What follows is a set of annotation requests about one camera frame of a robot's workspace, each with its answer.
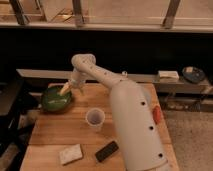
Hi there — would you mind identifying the red elongated object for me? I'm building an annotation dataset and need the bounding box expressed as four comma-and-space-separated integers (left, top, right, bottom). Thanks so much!
153, 106, 162, 124

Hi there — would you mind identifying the black rectangular remote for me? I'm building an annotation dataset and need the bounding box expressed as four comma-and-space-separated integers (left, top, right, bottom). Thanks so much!
95, 141, 119, 162

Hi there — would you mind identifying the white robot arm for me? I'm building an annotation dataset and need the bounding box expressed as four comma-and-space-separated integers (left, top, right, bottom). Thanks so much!
60, 54, 171, 171

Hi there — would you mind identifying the beige sponge block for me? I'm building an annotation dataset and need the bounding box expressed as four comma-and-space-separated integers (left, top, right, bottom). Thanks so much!
59, 144, 83, 165

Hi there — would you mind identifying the white box on shelf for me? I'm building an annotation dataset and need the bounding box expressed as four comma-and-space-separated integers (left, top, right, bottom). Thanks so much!
158, 71, 179, 80

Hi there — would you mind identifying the green ceramic bowl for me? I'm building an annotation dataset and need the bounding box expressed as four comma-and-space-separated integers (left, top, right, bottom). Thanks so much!
41, 85, 72, 112

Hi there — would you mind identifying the grey low shelf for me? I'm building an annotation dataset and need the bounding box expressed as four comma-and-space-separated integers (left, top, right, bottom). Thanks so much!
18, 69, 213, 95

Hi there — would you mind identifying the white paper cup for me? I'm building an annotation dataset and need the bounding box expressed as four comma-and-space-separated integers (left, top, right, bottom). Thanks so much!
85, 108, 105, 132

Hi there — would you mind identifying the dark chair at left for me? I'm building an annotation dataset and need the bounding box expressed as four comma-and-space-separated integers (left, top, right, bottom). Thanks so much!
0, 78, 39, 158

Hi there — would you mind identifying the dark plate on shelf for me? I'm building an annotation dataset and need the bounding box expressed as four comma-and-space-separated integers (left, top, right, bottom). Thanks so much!
182, 66, 205, 84

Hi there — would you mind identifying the clear glass bottle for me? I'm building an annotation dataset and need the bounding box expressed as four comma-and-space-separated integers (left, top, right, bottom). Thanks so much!
122, 71, 128, 76

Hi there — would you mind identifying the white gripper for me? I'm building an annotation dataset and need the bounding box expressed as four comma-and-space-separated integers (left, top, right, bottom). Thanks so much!
59, 75, 86, 96

